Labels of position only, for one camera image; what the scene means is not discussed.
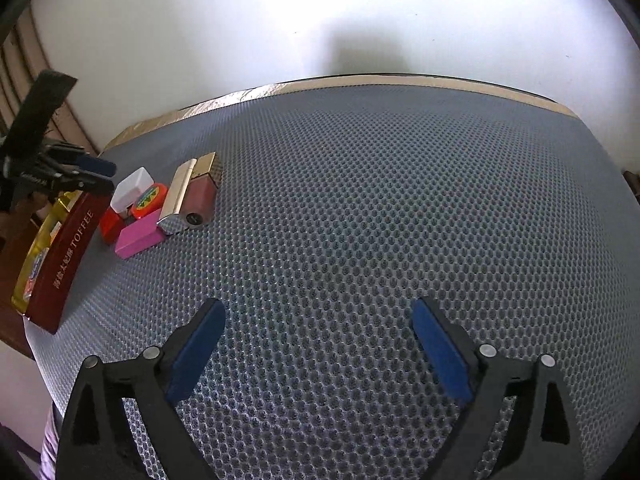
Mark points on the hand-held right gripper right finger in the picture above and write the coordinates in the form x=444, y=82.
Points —
x=440, y=350

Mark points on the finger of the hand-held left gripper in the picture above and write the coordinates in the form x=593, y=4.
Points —
x=95, y=163
x=85, y=182

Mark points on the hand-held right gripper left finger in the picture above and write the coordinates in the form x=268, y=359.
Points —
x=197, y=350

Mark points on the white charger cube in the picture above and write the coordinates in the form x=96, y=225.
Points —
x=132, y=187

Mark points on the small red box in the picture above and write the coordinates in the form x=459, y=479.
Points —
x=111, y=225

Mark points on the round orange tin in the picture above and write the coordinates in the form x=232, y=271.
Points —
x=150, y=201

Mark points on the small pink box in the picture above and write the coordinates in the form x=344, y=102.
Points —
x=137, y=240

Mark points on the red tin box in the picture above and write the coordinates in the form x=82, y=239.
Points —
x=65, y=260

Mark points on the gold lipstick tube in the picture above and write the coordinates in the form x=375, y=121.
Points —
x=175, y=200

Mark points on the rose lipstick with gold cap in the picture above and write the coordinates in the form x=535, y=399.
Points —
x=200, y=195

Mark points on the beige printed curtain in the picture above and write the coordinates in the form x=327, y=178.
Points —
x=70, y=120

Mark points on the pink printed cloth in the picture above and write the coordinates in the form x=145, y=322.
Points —
x=50, y=445

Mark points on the brown wooden object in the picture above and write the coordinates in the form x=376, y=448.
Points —
x=632, y=182

